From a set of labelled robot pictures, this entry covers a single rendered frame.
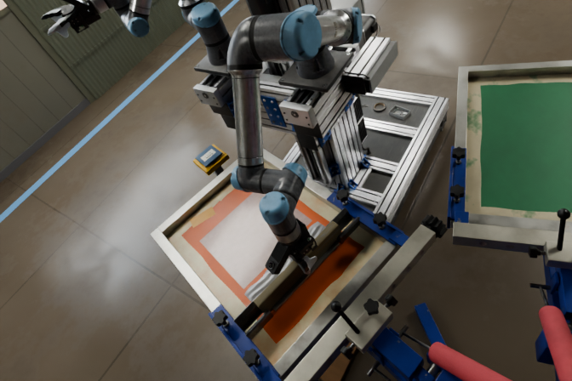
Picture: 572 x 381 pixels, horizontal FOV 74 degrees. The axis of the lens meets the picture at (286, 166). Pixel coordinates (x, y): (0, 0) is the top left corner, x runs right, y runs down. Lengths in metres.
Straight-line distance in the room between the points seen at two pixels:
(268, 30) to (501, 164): 0.94
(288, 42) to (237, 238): 0.80
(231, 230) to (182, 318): 1.21
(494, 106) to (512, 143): 0.20
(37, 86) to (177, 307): 3.10
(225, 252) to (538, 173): 1.11
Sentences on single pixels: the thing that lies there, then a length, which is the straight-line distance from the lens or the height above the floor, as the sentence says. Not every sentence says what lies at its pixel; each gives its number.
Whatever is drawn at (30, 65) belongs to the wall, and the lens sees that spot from 4.89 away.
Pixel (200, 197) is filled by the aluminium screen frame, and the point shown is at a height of 0.99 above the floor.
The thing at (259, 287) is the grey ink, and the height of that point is 0.96.
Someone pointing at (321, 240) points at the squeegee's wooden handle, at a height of 1.06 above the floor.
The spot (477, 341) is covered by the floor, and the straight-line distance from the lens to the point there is 2.21.
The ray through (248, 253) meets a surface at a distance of 1.43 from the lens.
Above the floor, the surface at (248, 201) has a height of 0.95.
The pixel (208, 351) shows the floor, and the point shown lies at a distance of 2.46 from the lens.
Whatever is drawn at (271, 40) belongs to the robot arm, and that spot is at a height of 1.65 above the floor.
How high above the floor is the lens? 2.11
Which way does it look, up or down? 46 degrees down
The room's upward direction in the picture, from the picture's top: 24 degrees counter-clockwise
